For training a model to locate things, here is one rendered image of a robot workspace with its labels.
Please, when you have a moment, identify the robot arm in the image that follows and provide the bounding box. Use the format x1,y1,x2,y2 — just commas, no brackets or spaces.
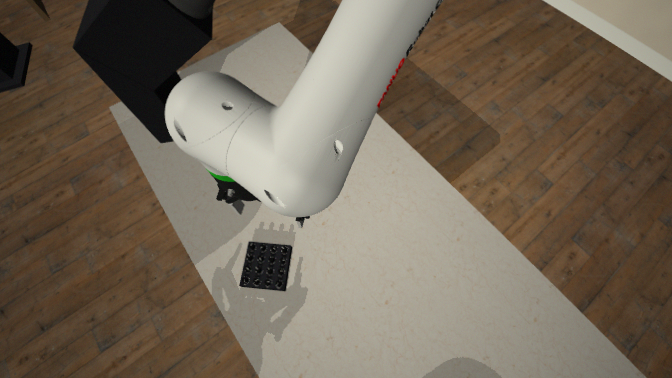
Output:
165,0,443,217

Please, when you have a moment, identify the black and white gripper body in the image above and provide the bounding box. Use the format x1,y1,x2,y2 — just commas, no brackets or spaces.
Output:
236,195,258,201

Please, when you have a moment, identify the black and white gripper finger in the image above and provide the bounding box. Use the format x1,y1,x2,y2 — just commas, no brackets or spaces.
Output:
295,216,310,228
216,184,245,215

